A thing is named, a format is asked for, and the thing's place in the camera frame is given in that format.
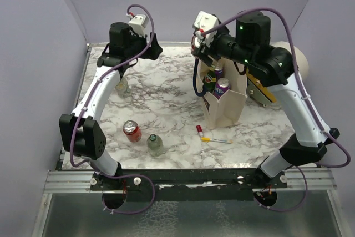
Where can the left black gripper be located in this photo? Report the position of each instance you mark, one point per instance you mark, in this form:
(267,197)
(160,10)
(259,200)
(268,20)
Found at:
(153,50)

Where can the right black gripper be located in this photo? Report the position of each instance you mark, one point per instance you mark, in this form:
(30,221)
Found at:
(204,53)

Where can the purple soda can front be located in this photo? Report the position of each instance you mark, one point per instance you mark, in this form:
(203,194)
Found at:
(219,70)

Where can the purple soda can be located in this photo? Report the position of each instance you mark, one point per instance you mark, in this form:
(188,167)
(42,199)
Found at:
(219,70)
(221,87)

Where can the green glass bottle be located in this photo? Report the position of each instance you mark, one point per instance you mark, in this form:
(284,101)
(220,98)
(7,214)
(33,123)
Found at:
(210,79)

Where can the beige canvas bag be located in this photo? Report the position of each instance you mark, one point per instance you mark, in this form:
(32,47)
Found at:
(226,110)

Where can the red soda can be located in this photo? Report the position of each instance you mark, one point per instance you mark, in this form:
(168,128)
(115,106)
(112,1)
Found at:
(132,131)
(194,45)

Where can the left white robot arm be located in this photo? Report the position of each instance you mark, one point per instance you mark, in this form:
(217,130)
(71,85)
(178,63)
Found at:
(81,133)

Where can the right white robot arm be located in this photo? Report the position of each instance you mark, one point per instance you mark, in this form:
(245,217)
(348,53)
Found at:
(277,70)

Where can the clear bottle rear left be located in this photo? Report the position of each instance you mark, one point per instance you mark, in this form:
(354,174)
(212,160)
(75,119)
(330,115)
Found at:
(122,88)

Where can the clear bottle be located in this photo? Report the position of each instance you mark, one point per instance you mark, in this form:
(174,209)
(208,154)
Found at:
(155,145)
(122,88)

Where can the red soda can front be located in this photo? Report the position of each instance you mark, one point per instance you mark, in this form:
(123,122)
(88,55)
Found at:
(132,131)

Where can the red capped small tube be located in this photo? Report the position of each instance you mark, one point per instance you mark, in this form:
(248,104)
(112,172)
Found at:
(200,132)

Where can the yellow white pen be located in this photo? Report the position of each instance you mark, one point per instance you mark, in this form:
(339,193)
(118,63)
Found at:
(203,139)

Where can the clear bottle front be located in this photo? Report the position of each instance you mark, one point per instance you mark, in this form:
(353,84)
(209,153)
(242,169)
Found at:
(155,145)

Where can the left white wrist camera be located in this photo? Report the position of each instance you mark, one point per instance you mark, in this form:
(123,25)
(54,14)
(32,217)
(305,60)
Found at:
(138,24)

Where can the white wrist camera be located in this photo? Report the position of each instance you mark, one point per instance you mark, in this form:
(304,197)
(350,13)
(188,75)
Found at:
(203,23)
(138,24)

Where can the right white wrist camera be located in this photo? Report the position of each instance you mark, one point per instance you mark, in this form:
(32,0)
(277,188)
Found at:
(203,23)

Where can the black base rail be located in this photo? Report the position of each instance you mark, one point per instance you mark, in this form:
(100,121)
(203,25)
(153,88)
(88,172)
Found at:
(144,185)

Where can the aluminium frame rail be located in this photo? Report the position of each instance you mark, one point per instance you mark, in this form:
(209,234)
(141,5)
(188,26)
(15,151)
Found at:
(71,182)

